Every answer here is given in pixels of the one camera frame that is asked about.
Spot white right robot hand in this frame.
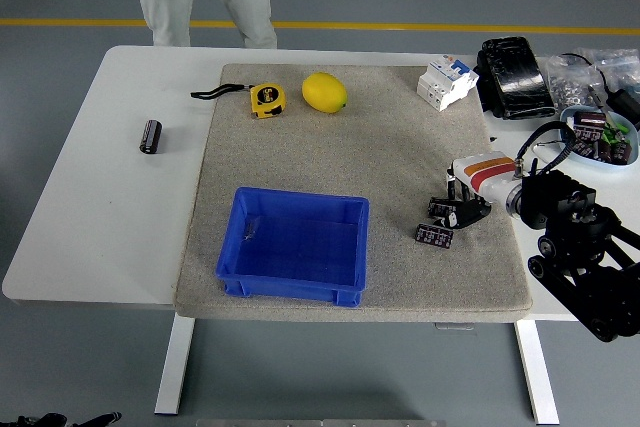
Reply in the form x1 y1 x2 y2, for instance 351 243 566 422
429 151 519 231

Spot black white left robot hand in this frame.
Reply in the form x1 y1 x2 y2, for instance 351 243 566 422
0 411 123 427

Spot blue plastic box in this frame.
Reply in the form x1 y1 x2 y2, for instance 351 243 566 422
215 186 371 308

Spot white table leg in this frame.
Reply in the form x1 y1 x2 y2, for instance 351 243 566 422
153 317 196 417
514 320 560 426

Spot light blue bowl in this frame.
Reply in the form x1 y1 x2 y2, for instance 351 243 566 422
558 105 640 169

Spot white circuit breaker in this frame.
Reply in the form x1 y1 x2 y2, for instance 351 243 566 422
416 55 480 112

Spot black wrapped pack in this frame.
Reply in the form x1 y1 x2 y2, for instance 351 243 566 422
473 36 559 121

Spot clear bag of metal screws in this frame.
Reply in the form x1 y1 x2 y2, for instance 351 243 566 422
545 54 609 111

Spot green plastic pieces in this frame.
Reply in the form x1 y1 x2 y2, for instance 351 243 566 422
601 121 632 144

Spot black power adapter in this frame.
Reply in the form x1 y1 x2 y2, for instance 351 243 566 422
607 89 640 123

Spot clear plastic bag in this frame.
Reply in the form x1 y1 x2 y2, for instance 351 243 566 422
574 48 640 93

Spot yellow lemon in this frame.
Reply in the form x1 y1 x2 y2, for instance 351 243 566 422
301 72 348 113

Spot grey-brown mat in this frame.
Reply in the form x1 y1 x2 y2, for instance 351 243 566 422
173 63 534 324

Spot thin wire with white clip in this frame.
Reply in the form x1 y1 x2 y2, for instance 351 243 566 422
532 139 571 166

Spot thin black cable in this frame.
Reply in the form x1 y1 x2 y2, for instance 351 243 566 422
559 52 616 96

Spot yellow tape measure with strap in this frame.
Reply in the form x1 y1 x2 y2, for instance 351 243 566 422
190 82 289 120

